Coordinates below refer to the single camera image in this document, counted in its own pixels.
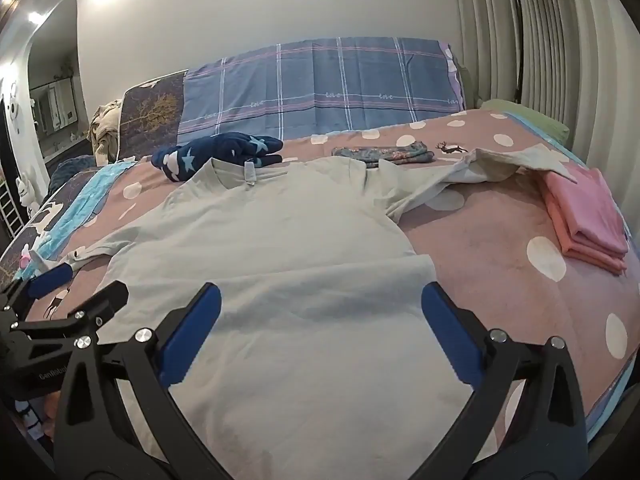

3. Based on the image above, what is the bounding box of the light grey t-shirt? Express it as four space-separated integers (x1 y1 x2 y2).
63 155 507 466

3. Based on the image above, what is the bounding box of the beige crumpled clothes pile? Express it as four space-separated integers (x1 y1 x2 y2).
87 99 122 167

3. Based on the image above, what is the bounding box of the pink folded clothes stack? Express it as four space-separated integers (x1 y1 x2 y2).
537 162 629 275

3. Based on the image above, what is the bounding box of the turquoise patterned blanket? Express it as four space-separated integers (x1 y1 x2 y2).
1 155 136 283

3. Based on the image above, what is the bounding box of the white toy on shelf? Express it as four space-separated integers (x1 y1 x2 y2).
15 172 40 218

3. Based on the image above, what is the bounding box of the pink polka dot bedspread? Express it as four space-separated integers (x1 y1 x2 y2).
28 110 639 440

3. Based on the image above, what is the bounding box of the navy star fleece garment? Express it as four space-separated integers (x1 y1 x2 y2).
151 132 283 182

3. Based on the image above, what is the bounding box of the dark tree print pillow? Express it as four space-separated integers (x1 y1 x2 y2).
117 70 186 159

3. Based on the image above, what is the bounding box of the cream folded garment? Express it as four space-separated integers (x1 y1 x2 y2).
442 144 577 184

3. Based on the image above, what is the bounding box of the green pillow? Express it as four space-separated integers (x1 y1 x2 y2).
480 99 570 146

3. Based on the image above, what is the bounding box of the floral patterned folded cloth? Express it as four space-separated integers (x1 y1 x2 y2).
331 141 435 168

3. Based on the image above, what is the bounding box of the blue plaid pillow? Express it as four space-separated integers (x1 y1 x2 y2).
178 37 465 144

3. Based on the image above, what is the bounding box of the grey pleated curtain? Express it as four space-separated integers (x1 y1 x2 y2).
458 0 639 172

